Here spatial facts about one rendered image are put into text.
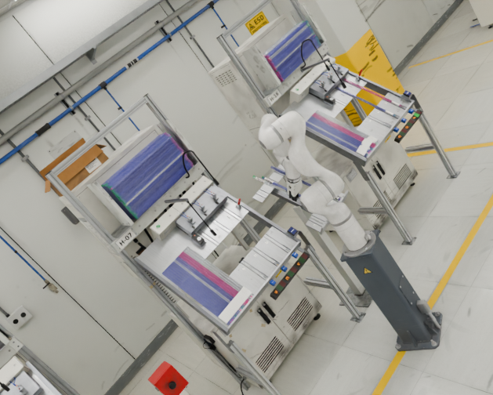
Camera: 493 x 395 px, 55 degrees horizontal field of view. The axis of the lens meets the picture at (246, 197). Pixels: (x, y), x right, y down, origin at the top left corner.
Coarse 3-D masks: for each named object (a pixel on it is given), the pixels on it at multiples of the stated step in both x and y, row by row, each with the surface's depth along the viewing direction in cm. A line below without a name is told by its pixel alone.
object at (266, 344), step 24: (216, 264) 350; (288, 264) 315; (288, 288) 314; (192, 312) 314; (264, 312) 302; (288, 312) 313; (312, 312) 324; (192, 336) 333; (240, 336) 292; (264, 336) 302; (288, 336) 312; (216, 360) 336; (264, 360) 301
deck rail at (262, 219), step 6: (216, 186) 305; (234, 198) 299; (240, 204) 296; (252, 210) 293; (252, 216) 297; (258, 216) 292; (264, 216) 290; (264, 222) 291; (270, 222) 288; (276, 228) 287; (282, 228) 285; (294, 240) 282; (300, 240) 280
